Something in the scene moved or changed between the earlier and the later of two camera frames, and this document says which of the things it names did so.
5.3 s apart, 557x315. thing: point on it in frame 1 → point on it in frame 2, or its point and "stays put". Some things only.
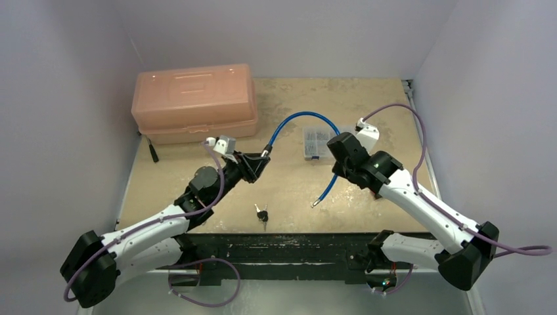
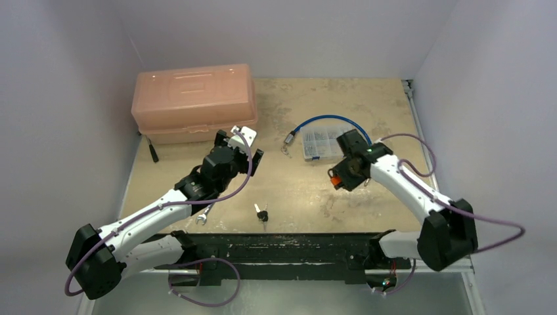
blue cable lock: [267, 149] → [291, 134]
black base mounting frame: [288, 256] stays put
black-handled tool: [155, 157] stays put
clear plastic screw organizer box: [315, 140] stays put
